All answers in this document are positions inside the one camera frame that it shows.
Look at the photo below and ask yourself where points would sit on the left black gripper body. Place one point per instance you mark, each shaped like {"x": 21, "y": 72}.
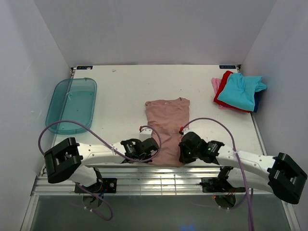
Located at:
{"x": 145, "y": 157}

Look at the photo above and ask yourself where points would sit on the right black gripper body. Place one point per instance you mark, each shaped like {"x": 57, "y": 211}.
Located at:
{"x": 188, "y": 156}

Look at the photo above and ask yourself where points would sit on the dusty pink t shirt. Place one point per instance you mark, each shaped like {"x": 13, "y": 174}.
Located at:
{"x": 167, "y": 117}

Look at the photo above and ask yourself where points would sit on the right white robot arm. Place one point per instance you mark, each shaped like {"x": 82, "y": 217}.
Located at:
{"x": 279, "y": 175}

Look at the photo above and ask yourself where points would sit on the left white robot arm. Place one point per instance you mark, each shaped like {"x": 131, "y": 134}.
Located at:
{"x": 70, "y": 160}

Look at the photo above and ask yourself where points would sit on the light pink folded t shirt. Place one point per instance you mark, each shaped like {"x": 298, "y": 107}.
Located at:
{"x": 218, "y": 86}

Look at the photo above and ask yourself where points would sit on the cyan folded t shirt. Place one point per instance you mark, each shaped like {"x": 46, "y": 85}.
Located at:
{"x": 239, "y": 91}

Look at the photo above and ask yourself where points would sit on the dark blue folded t shirt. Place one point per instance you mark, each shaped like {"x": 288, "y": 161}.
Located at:
{"x": 257, "y": 98}

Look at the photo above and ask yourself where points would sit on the teal plastic tray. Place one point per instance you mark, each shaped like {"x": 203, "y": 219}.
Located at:
{"x": 72, "y": 102}

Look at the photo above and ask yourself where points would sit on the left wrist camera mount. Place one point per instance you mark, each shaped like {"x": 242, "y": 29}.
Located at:
{"x": 145, "y": 133}

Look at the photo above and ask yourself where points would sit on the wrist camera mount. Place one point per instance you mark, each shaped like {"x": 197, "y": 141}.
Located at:
{"x": 184, "y": 131}
{"x": 145, "y": 133}

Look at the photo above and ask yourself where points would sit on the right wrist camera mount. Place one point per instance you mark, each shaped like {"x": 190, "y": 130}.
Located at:
{"x": 184, "y": 131}

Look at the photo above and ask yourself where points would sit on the aluminium rail frame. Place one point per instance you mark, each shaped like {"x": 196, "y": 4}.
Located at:
{"x": 146, "y": 199}

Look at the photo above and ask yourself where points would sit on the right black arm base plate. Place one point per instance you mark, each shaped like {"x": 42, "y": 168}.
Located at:
{"x": 218, "y": 185}

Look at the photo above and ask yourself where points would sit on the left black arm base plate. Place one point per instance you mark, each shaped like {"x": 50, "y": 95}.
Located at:
{"x": 104, "y": 185}

